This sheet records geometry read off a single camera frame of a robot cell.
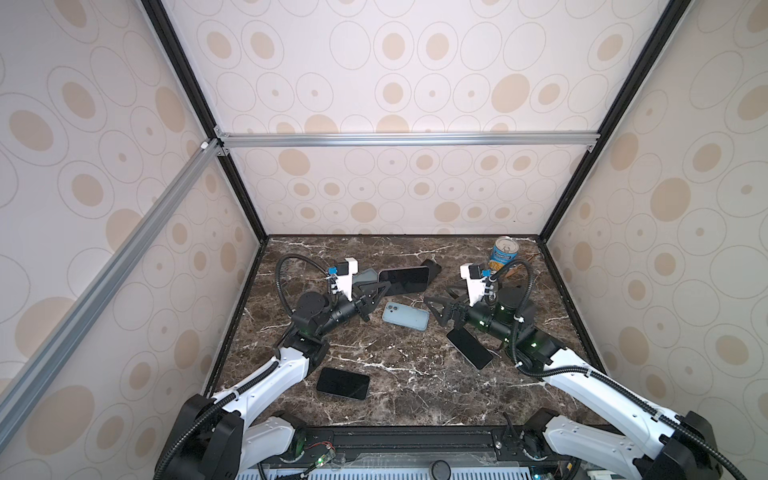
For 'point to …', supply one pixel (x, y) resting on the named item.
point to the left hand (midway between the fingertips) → (395, 286)
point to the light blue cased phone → (406, 315)
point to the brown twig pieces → (516, 268)
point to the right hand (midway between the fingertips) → (437, 294)
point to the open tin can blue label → (505, 249)
